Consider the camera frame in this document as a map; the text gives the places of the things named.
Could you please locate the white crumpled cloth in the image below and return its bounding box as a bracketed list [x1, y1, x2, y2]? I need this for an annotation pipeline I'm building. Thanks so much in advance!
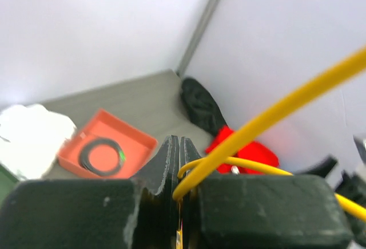
[1, 104, 77, 181]

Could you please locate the black coiled cable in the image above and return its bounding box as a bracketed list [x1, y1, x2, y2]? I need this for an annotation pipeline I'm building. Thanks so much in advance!
[77, 137, 126, 176]

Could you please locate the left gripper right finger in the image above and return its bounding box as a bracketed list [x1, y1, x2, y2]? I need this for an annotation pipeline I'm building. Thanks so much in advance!
[179, 136, 355, 249]

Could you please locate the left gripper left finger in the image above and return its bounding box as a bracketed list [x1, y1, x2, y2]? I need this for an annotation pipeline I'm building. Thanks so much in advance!
[1, 136, 179, 248]

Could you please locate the right aluminium frame post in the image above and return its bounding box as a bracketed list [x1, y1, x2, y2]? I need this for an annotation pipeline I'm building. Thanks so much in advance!
[176, 0, 220, 77]

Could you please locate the black cloth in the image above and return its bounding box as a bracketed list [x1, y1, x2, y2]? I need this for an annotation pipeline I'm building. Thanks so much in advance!
[180, 77, 227, 136]

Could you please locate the red cloth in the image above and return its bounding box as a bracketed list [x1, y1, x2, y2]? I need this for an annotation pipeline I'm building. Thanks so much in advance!
[205, 125, 280, 167]

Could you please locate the orange plastic tray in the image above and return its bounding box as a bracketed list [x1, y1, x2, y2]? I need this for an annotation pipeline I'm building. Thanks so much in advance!
[58, 109, 158, 179]

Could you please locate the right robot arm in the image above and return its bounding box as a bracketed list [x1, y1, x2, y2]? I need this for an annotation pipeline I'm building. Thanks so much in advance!
[295, 155, 365, 248]

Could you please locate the yellow thin cable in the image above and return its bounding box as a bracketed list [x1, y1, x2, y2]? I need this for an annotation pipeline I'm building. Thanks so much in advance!
[172, 44, 366, 249]

